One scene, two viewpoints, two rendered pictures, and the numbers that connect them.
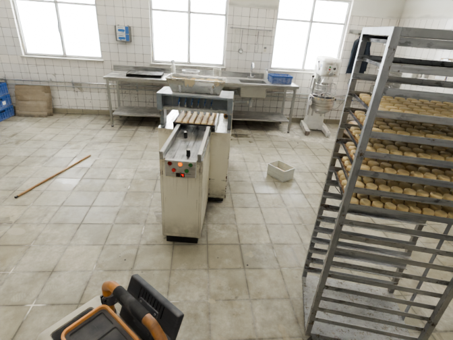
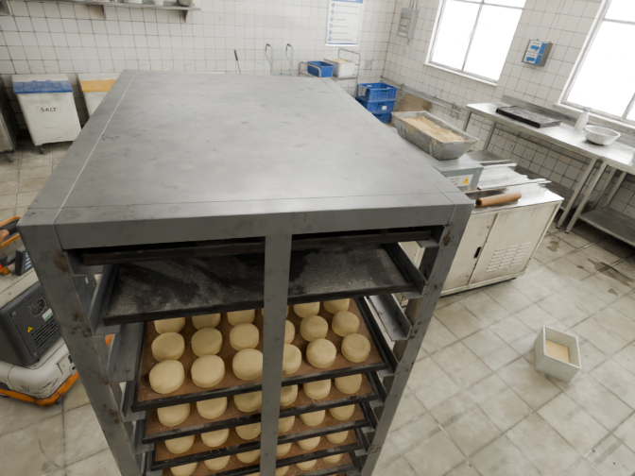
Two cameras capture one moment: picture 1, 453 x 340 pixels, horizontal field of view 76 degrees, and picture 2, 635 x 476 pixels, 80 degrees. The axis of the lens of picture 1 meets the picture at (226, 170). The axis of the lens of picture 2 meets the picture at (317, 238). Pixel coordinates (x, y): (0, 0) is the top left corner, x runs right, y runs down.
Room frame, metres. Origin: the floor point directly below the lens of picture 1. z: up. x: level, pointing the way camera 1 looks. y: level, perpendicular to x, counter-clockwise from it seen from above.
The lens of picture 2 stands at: (1.18, -1.55, 2.03)
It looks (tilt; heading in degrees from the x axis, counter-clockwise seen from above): 34 degrees down; 63
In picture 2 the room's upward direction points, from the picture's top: 7 degrees clockwise
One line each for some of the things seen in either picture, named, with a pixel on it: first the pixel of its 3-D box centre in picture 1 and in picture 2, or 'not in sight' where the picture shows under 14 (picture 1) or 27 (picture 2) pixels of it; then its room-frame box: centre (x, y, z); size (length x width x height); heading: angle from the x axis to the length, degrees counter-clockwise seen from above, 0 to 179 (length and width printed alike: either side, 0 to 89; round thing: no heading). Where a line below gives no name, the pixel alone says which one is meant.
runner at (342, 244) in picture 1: (360, 247); not in sight; (1.54, -0.94, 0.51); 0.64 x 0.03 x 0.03; 81
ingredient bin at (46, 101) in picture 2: not in sight; (51, 113); (0.21, 3.87, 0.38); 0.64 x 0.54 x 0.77; 99
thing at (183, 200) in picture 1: (188, 182); not in sight; (2.37, 0.35, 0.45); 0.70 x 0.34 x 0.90; 179
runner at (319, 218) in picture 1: (368, 225); not in sight; (1.54, -0.94, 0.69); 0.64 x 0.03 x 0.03; 81
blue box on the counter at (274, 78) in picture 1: (280, 78); not in sight; (5.69, -0.88, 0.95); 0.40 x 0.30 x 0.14; 99
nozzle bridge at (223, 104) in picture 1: (196, 108); (420, 169); (2.88, 0.34, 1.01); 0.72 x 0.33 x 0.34; 89
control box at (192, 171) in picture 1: (180, 168); not in sight; (2.01, 0.36, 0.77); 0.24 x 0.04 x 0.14; 89
